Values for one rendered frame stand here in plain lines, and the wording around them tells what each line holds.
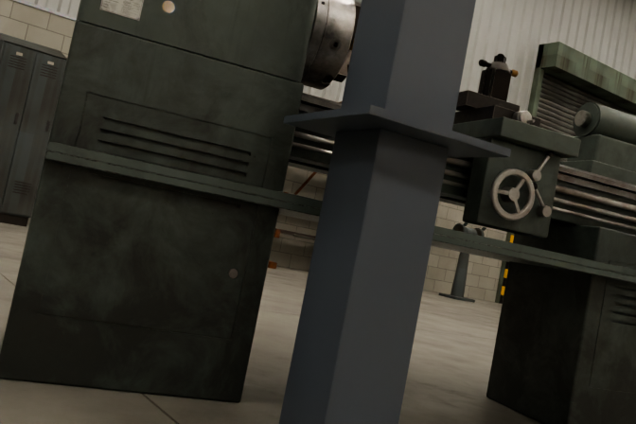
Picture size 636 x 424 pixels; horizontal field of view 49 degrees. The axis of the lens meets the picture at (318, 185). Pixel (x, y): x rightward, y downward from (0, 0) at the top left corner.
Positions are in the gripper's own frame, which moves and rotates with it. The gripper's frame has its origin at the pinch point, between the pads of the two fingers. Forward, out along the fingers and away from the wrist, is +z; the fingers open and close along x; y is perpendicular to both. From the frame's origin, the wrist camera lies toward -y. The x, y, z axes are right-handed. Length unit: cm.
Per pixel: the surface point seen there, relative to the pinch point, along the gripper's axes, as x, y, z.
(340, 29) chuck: -30.7, -14.6, 16.3
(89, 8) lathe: -45, -83, 30
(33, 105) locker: 569, -109, 155
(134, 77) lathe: -48, -69, 43
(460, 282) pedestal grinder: 635, 515, 279
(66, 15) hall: 651, -98, 58
